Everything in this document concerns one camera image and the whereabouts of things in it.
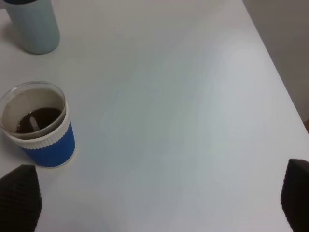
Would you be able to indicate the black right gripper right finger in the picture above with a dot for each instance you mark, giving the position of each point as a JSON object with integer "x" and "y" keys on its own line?
{"x": 295, "y": 195}

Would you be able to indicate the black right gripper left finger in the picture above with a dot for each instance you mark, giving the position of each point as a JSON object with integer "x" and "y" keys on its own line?
{"x": 20, "y": 200}

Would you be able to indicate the white cup with blue sleeve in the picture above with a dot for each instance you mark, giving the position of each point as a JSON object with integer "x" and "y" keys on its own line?
{"x": 35, "y": 116}

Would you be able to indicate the teal green plastic cup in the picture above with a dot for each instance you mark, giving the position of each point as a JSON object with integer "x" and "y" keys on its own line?
{"x": 36, "y": 23}

